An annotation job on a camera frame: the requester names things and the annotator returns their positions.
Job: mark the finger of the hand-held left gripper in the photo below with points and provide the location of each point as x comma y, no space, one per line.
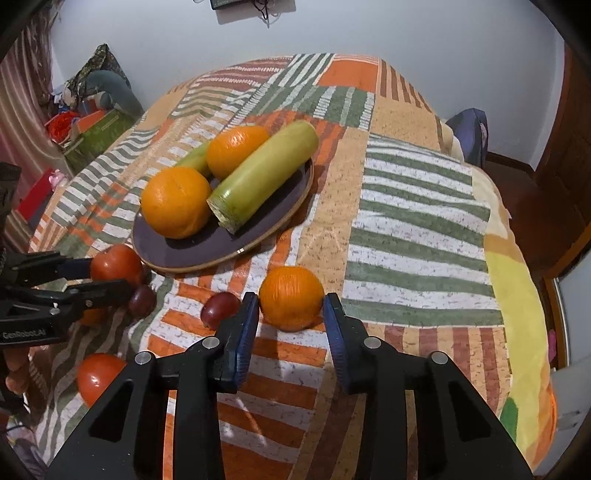
51,267
92,295

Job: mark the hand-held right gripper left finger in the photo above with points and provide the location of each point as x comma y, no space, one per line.
247,332

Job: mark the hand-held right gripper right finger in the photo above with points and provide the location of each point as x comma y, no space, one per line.
337,337

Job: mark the red tomato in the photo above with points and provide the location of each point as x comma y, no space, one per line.
99,376
117,265

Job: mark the purple ceramic plate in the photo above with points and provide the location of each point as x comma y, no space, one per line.
240,230

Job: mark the large orange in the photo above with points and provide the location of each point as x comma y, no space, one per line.
175,203
235,147

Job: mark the green sugarcane piece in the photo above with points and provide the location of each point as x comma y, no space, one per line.
196,159
263,175

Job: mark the person's left hand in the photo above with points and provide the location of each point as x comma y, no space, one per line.
18,369

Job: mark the purple grape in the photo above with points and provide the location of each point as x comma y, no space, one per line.
142,301
217,310

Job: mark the red box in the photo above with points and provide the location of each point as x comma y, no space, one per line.
34,198

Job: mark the pink toy bunny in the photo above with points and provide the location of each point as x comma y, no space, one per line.
57,177

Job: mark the striped patchwork blanket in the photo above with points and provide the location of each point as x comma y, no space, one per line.
415,230

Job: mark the green storage box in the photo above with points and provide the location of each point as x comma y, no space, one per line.
99,138

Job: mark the red bag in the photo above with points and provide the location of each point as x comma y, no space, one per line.
60,127

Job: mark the orange box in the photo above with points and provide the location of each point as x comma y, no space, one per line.
90,121

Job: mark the striped brown curtain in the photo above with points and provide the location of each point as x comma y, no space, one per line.
23,115

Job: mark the long grey pillow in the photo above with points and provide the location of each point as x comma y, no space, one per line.
115,92

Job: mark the dark floral cloth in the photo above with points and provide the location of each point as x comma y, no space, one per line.
99,62

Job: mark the blue bag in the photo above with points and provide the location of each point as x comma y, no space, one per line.
468,136

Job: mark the brown wooden door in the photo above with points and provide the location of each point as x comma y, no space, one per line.
565,161

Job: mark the small black wall monitor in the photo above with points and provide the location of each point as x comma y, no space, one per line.
226,3

